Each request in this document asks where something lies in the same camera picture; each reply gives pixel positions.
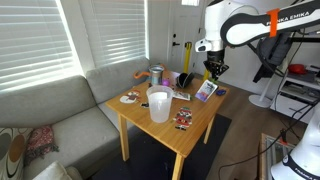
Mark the white round stand base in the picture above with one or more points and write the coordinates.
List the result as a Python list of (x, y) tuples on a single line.
[(260, 101)]

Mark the wooden framed glass table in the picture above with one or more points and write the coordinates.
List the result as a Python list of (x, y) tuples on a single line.
[(266, 156)]

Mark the red patterned cloth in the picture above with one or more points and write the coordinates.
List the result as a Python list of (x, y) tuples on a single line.
[(41, 141)]

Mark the white shelf unit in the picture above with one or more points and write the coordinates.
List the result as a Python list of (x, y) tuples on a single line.
[(293, 100)]

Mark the translucent plastic cup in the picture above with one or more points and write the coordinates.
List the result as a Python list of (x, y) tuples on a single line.
[(160, 106)]

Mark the yellow pole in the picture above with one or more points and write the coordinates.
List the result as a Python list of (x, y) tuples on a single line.
[(206, 75), (187, 56)]

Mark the dark blue rug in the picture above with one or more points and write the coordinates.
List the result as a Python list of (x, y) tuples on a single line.
[(150, 156)]

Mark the metallic tumbler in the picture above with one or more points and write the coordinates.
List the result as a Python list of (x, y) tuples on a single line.
[(156, 76)]

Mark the white window blind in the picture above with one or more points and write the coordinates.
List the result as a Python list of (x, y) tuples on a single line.
[(33, 40), (116, 30)]

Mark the white squishy drink pouch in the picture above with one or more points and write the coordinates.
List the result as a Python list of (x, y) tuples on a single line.
[(182, 95)]

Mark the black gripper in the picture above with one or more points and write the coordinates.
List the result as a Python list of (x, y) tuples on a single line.
[(216, 67)]

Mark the red object on shelf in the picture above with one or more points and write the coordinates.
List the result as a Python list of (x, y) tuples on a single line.
[(296, 69)]

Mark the nutcracker sticker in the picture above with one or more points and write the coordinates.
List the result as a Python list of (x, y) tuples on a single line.
[(183, 118)]

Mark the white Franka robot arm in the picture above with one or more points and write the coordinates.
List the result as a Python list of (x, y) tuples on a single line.
[(240, 20)]

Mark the black hanging jacket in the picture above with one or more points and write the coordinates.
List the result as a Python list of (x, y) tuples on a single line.
[(276, 50)]

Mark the small red clamp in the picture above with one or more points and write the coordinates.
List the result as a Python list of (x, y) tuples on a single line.
[(283, 138)]

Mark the purple ball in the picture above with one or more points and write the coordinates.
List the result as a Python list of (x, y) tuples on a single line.
[(166, 82)]

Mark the circle patterned pillow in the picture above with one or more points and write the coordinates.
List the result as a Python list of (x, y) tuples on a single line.
[(13, 153)]

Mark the grey sofa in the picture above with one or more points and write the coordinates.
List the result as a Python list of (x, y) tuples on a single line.
[(66, 100)]

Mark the blue toy car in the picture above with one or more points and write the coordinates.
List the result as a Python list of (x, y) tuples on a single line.
[(221, 92)]

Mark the purple squishy drink pouch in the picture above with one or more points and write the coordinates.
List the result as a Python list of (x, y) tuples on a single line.
[(206, 90)]

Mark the light wooden side table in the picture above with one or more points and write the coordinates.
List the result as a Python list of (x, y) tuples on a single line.
[(166, 133)]

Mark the small black sticker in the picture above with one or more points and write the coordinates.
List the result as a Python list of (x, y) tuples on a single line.
[(145, 105)]

